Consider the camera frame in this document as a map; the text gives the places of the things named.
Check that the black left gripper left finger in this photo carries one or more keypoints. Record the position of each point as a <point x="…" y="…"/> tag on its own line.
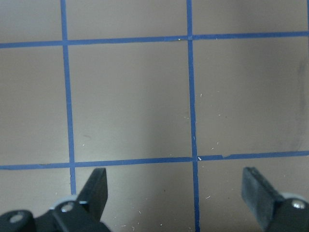
<point x="83" y="212"/>

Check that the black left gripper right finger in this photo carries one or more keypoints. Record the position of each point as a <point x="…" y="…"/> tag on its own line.
<point x="274" y="211"/>

